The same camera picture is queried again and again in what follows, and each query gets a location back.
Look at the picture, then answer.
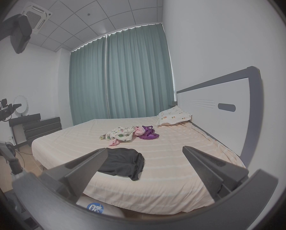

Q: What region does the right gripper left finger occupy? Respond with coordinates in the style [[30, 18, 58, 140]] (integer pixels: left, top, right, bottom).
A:
[[40, 148, 108, 199]]

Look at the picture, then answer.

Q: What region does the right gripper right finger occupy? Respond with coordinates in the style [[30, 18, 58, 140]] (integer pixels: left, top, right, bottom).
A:
[[182, 146, 249, 201]]

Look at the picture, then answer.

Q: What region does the black T-shirt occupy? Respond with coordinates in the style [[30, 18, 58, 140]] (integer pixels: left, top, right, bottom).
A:
[[97, 148, 145, 181]]

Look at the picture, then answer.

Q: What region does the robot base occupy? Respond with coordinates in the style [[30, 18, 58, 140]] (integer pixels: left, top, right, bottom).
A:
[[4, 191, 124, 228]]

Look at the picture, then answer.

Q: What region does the round white mirror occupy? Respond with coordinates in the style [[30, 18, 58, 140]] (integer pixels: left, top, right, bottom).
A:
[[13, 95, 29, 117]]

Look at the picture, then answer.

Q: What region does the bed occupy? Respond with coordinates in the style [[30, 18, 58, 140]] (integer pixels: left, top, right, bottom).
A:
[[32, 66, 264, 221]]

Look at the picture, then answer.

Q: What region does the white printed garment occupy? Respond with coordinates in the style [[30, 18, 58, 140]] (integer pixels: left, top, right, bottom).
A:
[[99, 126, 137, 143]]

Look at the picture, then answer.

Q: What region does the white printed pillow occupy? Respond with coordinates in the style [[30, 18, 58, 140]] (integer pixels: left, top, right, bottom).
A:
[[156, 105, 193, 126]]

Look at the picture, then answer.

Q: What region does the purple garment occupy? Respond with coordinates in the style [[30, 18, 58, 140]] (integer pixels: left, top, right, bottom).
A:
[[139, 125, 160, 140]]

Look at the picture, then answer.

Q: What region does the blue-green curtain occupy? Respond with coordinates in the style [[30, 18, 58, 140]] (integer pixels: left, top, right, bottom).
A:
[[106, 23, 175, 119], [69, 38, 110, 126]]

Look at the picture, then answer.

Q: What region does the white ceiling air conditioner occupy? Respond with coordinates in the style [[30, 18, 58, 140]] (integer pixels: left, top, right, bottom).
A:
[[22, 1, 53, 34]]

